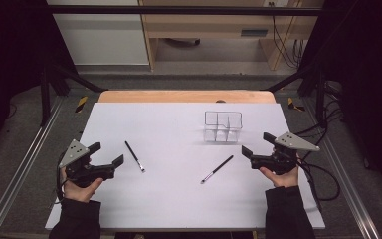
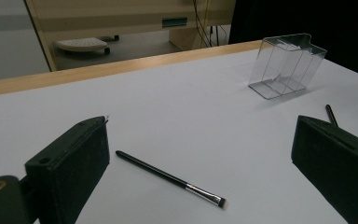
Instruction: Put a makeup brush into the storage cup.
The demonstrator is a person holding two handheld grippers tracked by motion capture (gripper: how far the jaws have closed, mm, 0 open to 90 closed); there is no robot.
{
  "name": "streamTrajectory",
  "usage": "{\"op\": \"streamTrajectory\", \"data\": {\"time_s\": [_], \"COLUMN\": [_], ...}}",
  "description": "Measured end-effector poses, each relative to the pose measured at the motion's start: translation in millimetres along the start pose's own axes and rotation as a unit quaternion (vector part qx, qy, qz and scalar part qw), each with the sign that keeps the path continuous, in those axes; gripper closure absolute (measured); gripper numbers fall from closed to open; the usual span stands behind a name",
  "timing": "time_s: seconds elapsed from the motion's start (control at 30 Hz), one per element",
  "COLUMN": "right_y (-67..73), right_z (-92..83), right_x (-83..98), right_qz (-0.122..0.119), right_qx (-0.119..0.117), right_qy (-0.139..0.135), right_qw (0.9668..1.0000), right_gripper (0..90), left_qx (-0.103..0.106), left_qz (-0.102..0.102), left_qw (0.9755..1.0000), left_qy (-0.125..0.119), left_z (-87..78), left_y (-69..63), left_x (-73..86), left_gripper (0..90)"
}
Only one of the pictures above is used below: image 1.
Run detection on left hand-held gripper cable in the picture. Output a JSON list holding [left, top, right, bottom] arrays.
[[55, 152, 68, 204]]

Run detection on aluminium rail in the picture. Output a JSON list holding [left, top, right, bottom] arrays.
[[302, 99, 382, 239], [0, 96, 64, 239]]

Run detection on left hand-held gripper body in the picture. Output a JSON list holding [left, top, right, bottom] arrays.
[[58, 138, 116, 189]]

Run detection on white cabinet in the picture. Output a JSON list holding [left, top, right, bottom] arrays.
[[46, 0, 150, 66]]

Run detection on clear plastic organizer box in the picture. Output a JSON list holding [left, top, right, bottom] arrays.
[[203, 111, 244, 144]]

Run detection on black metal crossbar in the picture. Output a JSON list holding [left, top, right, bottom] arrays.
[[46, 4, 326, 17]]

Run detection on white table board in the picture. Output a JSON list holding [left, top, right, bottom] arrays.
[[45, 102, 326, 231]]

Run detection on person's left hand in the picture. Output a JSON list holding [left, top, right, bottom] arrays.
[[60, 166, 104, 204]]

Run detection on yellow black tape strip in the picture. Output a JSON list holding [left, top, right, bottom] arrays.
[[75, 96, 90, 114], [286, 97, 306, 113]]

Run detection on wooden desk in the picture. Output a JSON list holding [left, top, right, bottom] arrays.
[[138, 0, 326, 72]]

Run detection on black curtain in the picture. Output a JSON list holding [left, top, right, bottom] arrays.
[[297, 0, 382, 200], [0, 0, 78, 160]]

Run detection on right hand-held gripper cable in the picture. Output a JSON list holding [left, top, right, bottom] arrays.
[[296, 155, 342, 212]]

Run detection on wooden table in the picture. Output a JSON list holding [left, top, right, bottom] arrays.
[[97, 90, 277, 104]]

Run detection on person's right hand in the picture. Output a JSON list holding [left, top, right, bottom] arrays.
[[259, 161, 301, 189]]

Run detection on hand-held gripper cable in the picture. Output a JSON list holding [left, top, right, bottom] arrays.
[[55, 152, 68, 204], [296, 155, 342, 212]]

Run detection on hanging black cables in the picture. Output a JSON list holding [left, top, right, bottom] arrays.
[[271, 1, 307, 70]]

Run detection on black floor cables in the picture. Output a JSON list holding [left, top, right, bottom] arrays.
[[292, 81, 344, 160]]

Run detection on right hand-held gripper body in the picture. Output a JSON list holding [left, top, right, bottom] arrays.
[[250, 131, 321, 176]]

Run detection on black metal frame stand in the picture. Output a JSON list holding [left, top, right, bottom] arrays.
[[39, 63, 108, 127], [265, 63, 327, 128]]

